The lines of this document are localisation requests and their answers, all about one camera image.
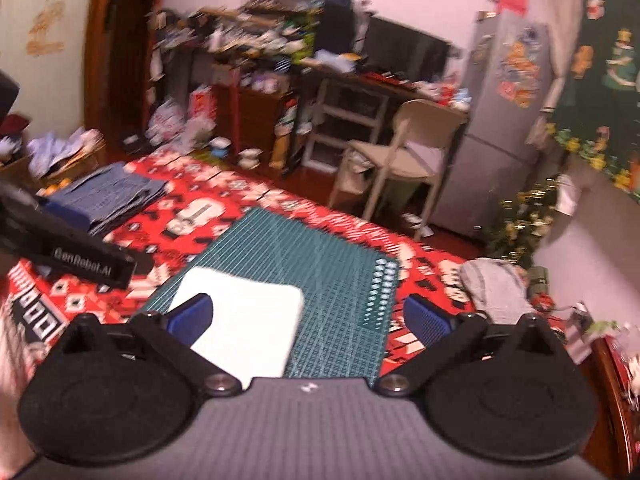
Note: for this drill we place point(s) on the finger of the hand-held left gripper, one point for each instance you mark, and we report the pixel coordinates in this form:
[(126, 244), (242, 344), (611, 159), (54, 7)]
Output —
[(142, 263)]

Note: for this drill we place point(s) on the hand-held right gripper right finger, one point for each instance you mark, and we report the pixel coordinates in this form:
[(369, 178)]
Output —
[(425, 321)]

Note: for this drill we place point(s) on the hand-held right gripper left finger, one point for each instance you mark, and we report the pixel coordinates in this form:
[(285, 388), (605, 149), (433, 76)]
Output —
[(192, 316)]

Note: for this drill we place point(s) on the white knit vest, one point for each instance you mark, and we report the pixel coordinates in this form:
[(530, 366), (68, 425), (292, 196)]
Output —
[(250, 320)]

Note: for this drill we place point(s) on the blue jeans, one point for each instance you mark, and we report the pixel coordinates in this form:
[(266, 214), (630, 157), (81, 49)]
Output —
[(110, 195)]

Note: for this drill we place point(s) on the grey sweatshirt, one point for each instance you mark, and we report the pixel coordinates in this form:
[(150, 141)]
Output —
[(495, 285)]

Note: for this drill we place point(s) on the red patterned blanket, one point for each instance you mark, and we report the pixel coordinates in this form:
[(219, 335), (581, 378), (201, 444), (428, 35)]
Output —
[(200, 200)]

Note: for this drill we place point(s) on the cardboard box of clutter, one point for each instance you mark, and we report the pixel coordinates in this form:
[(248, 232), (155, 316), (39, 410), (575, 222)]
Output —
[(75, 165)]

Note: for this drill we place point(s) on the light blue crumpled cloth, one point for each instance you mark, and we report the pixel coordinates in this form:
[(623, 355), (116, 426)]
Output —
[(60, 147)]

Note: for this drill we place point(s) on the green cutting mat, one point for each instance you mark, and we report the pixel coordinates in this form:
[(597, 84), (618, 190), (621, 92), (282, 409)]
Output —
[(300, 270)]

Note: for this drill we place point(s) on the green gift box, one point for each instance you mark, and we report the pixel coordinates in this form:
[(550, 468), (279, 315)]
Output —
[(537, 280)]

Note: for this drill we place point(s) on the green trash bin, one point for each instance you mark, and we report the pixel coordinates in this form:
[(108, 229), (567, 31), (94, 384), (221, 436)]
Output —
[(400, 190)]

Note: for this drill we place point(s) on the blue white ceramic pot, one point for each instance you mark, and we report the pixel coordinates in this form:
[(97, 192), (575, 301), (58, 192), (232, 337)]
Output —
[(220, 147)]

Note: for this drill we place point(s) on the crumpled plastic bags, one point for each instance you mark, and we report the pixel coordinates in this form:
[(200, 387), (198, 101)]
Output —
[(170, 125)]

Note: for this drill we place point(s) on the small Christmas tree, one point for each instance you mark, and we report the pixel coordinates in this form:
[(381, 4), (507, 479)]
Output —
[(525, 220)]

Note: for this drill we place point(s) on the dark red cloth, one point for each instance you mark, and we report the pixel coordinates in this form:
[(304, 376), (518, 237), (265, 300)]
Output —
[(12, 125)]

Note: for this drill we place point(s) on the white storage bag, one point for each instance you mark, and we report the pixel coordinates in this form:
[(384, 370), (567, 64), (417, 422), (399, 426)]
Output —
[(357, 175)]

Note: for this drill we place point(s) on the beige plastic chair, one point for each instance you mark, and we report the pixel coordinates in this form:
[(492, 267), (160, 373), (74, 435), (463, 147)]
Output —
[(400, 155)]

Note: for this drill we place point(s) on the red white carton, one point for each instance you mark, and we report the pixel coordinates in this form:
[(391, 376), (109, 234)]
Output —
[(202, 105)]

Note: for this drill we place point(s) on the brown paper bag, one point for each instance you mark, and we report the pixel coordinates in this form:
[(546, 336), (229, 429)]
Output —
[(280, 145)]

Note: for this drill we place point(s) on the brown wooden drawer cabinet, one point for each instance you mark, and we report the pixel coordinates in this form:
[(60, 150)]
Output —
[(255, 120)]

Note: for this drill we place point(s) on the white hanging cloth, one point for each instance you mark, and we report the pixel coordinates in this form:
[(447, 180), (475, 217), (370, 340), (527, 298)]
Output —
[(567, 195)]

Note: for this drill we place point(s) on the wooden nightstand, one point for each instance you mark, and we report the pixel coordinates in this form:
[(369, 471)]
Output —
[(615, 385)]

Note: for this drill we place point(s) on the silver refrigerator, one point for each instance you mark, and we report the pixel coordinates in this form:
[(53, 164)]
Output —
[(500, 135)]

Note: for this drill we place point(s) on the white drawer unit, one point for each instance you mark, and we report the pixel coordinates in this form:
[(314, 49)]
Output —
[(345, 125)]

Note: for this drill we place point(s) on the red lit keyboard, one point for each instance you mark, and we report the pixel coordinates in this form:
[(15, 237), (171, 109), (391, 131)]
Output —
[(385, 77)]

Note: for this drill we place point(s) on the dark wooden desk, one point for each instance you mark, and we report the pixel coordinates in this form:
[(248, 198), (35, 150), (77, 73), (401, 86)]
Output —
[(345, 74)]

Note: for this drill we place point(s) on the fridge sticker cluster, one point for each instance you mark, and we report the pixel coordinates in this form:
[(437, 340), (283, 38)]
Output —
[(520, 70)]

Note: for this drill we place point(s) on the black computer monitor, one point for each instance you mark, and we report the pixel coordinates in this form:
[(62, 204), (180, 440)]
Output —
[(405, 45)]

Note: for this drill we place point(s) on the black computer tower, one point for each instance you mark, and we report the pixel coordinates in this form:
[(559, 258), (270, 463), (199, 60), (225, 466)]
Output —
[(337, 25)]

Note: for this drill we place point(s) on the wooden door frame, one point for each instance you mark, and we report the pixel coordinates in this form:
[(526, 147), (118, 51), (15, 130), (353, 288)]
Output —
[(115, 60)]

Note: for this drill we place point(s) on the gold wall decal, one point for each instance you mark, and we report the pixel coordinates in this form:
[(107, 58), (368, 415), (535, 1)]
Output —
[(47, 25)]

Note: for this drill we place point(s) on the cluttered wall shelf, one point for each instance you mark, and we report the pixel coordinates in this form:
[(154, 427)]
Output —
[(250, 25)]

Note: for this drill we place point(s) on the green Christmas wall tapestry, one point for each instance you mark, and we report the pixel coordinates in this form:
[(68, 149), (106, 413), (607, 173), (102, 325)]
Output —
[(605, 85)]

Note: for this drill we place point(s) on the red wall paper charm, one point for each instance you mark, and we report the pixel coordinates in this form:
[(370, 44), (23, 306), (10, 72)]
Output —
[(512, 1)]

